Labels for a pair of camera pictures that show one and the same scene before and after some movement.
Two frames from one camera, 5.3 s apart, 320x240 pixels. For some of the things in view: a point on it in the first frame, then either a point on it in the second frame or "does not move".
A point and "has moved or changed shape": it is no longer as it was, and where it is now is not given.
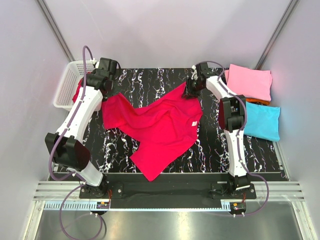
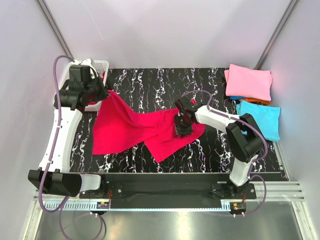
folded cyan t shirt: [262, 121] does not move
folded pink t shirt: [251, 83] does not move
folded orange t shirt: [258, 101] does not move
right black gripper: [189, 92] → [178, 129]
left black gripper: [113, 77] → [104, 93]
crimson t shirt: [164, 129] has moved or changed shape
